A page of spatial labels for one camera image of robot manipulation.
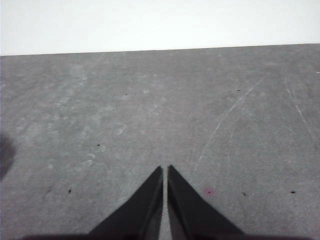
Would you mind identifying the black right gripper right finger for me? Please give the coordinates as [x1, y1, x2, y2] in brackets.
[166, 164, 245, 236]

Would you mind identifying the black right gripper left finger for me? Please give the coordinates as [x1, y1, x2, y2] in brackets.
[88, 166, 164, 236]

